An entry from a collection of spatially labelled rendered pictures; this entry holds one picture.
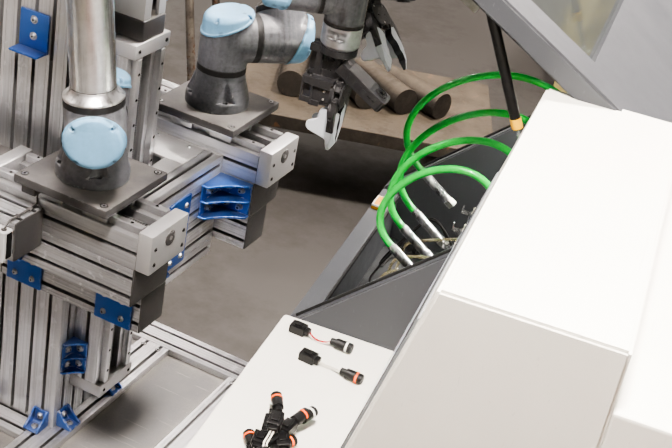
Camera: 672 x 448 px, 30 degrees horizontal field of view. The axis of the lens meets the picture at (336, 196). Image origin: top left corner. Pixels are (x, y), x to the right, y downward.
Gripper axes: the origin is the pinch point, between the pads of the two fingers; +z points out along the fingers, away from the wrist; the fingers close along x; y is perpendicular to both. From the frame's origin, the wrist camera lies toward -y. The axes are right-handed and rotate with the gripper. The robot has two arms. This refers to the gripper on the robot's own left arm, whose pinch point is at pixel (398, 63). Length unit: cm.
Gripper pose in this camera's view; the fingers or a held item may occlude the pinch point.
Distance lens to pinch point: 260.3
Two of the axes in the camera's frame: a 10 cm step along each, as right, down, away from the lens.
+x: -4.5, 1.3, -8.8
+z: 3.8, 9.2, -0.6
